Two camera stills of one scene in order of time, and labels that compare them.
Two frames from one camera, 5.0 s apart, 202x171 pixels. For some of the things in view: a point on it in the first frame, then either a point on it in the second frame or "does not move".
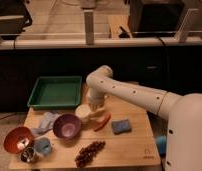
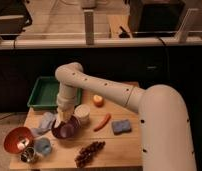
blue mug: (42, 145) does not move
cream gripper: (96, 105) -> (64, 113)
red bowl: (18, 139) does not move
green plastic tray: (55, 92) does not move
